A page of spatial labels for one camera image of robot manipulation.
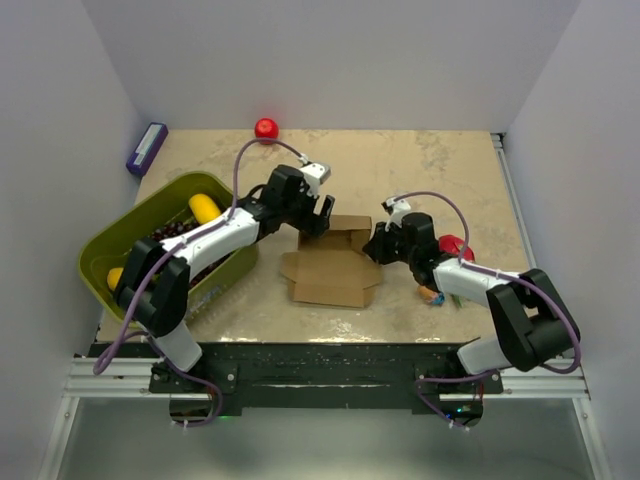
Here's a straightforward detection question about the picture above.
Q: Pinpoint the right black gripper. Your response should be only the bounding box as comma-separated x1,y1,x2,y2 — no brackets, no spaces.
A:
362,220,417,266

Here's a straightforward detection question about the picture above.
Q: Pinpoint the small ice cream toy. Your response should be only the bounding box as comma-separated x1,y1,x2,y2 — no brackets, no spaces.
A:
417,286,445,306

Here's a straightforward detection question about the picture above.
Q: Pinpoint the brown cardboard box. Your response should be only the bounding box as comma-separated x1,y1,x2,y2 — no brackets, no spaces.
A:
280,215,383,309

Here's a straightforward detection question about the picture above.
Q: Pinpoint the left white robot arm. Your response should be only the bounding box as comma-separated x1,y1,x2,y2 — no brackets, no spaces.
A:
113,162,335,392

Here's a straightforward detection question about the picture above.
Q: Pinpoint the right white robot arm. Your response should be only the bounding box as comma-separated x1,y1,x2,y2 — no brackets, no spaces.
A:
363,213,581,393

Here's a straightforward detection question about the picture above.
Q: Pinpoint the purple rectangular box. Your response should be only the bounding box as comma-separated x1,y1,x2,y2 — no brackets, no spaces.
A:
126,122,169,178

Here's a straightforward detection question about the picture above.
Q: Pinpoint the red dragon fruit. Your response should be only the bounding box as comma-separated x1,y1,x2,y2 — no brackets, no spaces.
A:
438,234,475,262

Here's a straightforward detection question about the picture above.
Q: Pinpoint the red apple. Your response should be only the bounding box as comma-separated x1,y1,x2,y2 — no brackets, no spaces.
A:
254,117,280,145

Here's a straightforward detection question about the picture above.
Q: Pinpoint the yellow mango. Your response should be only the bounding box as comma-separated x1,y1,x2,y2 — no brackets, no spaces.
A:
188,193,222,225

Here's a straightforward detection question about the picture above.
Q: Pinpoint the olive green plastic bin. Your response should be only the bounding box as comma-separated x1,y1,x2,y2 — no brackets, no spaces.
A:
78,171,259,323

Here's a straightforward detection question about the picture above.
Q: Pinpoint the purple grape bunch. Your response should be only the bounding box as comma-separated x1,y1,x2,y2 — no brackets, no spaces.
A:
150,221,198,242

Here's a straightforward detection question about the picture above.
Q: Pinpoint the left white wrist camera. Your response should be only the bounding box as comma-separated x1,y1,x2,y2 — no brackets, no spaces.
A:
299,162,331,198

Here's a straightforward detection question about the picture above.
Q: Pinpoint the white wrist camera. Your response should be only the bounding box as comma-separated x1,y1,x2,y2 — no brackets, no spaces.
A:
381,197,412,232
299,162,331,198

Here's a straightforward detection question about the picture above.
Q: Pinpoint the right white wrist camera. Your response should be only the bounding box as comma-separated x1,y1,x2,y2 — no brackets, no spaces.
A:
381,197,412,232

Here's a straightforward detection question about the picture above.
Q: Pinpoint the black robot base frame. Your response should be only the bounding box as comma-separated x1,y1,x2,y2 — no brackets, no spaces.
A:
115,340,503,427

